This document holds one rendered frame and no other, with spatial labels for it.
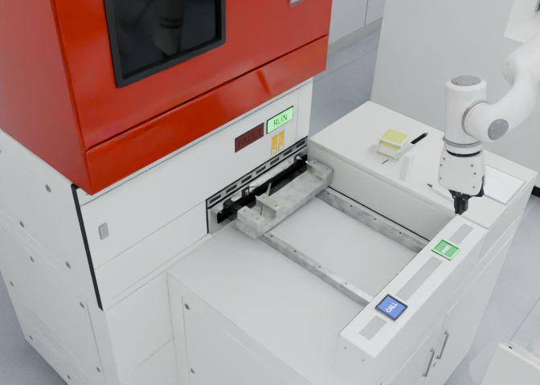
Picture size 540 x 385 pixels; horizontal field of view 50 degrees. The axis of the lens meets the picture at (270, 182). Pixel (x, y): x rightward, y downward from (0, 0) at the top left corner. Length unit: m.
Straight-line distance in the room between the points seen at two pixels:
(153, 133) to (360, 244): 0.74
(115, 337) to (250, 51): 0.83
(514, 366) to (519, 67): 0.62
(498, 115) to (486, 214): 0.51
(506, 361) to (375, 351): 0.27
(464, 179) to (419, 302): 0.30
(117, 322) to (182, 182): 0.42
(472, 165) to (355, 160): 0.53
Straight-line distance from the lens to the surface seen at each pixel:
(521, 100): 1.29
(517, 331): 2.79
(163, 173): 1.45
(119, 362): 1.76
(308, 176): 1.87
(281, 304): 1.56
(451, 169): 1.41
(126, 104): 1.22
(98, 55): 1.14
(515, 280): 3.00
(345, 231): 1.77
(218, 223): 1.69
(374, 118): 2.03
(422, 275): 1.50
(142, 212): 1.47
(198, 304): 1.61
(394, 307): 1.40
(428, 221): 1.76
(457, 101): 1.31
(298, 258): 1.64
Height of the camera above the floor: 2.01
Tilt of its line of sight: 38 degrees down
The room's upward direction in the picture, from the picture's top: 2 degrees clockwise
